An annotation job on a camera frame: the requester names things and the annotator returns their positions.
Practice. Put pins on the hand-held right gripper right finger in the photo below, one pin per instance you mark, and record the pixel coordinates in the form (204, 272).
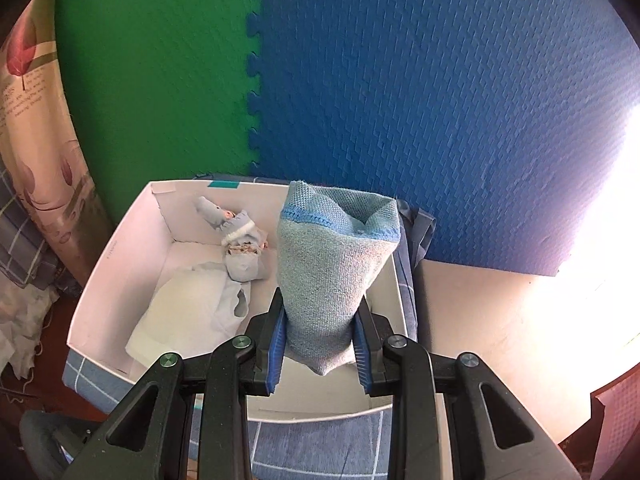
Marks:
(361, 355)

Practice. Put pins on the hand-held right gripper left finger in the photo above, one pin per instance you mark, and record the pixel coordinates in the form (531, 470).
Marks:
(277, 350)

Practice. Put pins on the pale blue underwear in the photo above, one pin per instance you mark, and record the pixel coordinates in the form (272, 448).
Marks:
(185, 310)

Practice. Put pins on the small blue-grey garment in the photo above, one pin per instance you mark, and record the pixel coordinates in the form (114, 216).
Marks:
(240, 255)

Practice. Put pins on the white cardboard box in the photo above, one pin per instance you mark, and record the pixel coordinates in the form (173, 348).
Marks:
(125, 300)

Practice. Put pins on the blue checked cloth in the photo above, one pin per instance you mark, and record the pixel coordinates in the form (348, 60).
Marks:
(300, 450)

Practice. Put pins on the white floral sheet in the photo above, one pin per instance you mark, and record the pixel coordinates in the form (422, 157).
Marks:
(20, 325)

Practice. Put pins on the pink patterned cloth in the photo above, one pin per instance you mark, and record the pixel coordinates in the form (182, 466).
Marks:
(615, 420)

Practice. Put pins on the blue foam mat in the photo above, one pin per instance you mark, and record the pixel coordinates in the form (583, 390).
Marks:
(425, 85)

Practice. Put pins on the plaid blanket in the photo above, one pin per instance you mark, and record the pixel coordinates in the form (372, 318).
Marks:
(20, 240)

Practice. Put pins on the green foam mat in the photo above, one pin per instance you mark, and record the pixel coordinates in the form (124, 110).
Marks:
(150, 85)

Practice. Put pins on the floral curtain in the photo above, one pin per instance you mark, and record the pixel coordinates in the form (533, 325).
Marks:
(45, 160)

